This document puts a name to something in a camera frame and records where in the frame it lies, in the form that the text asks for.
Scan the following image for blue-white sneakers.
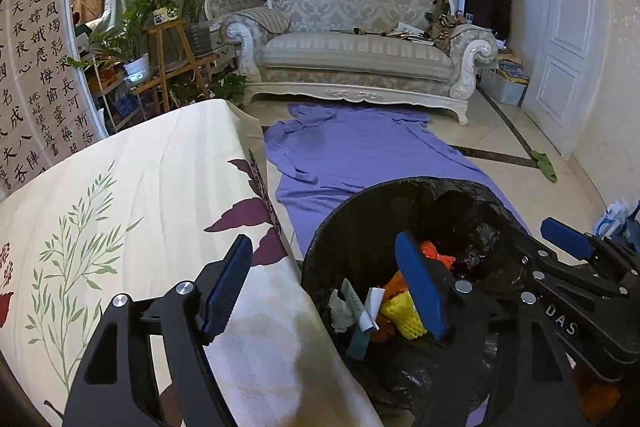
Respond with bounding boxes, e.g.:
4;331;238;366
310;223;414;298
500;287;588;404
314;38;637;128
594;202;631;238

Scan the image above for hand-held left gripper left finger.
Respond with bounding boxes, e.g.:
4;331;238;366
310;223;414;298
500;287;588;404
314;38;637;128
62;234;254;427

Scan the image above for yellow foam fruit net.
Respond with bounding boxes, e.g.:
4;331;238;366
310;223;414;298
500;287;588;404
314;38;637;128
380;292;428;340

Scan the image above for wooden plant stand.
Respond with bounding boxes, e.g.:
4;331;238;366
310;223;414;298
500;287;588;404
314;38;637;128
134;19;221;112

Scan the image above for grey paper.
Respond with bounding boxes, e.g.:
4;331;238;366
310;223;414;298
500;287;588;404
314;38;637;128
327;278;363;330

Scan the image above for brown patterned cloth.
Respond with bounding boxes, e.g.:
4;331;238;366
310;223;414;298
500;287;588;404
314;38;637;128
430;12;466;52

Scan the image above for white paper roll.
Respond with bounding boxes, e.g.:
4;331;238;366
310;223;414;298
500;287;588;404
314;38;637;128
357;288;386;333

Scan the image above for red-orange foam fruit net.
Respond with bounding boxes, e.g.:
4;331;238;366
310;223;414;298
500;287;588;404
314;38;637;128
419;241;457;273

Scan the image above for dark covered screen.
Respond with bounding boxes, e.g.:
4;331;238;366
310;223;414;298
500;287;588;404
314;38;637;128
465;0;512;40

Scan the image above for stack of yellow-blue cloths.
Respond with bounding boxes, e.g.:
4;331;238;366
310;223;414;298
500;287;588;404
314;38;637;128
492;49;530;85

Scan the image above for grey plastic storage box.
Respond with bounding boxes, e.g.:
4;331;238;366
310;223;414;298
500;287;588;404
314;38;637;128
480;69;526;106

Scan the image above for small bushy potted plant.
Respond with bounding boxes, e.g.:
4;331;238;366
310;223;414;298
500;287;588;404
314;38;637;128
207;72;248;105

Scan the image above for white carved sofa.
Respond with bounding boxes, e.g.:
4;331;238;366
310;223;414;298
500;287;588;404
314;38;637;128
220;0;500;126

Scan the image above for calligraphy wall scroll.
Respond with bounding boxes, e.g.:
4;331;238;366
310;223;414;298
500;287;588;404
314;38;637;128
0;0;98;198

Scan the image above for green slippers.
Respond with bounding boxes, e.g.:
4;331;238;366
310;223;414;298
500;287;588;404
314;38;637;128
529;149;558;184

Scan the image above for white drawer cabinet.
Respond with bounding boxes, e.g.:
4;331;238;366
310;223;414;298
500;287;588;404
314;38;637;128
210;32;241;68

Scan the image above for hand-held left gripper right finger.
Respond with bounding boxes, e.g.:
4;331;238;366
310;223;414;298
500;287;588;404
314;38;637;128
394;231;588;427

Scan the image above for leafy plant in white pot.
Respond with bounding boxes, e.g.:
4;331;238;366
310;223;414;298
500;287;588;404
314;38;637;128
67;24;151;82

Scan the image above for translucent orange plastic wrapper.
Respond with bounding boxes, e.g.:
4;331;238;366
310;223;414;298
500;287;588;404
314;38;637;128
382;271;408;303

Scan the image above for white wire rack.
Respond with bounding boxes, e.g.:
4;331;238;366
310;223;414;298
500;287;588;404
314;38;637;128
85;67;141;132

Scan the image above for purple floor cloth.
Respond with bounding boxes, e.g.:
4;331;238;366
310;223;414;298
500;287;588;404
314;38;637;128
263;103;533;427

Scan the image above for striped cushion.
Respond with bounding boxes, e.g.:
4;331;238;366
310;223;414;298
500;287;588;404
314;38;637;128
245;7;291;34

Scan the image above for teal strip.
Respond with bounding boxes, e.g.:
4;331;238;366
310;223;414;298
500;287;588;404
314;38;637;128
346;329;371;361

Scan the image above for black-bagged trash bin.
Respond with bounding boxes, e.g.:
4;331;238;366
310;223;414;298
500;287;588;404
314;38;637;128
300;177;531;413

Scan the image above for white panel door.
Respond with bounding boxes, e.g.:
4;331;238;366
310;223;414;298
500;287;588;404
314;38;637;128
520;0;608;160

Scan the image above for floral cream tablecloth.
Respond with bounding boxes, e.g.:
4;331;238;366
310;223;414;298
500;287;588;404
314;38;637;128
0;98;386;427

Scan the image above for pile of papers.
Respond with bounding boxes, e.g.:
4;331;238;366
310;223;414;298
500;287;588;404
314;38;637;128
385;21;436;45

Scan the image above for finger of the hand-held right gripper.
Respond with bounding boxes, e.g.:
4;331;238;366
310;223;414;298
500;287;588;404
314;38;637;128
505;227;632;303
540;217;640;289

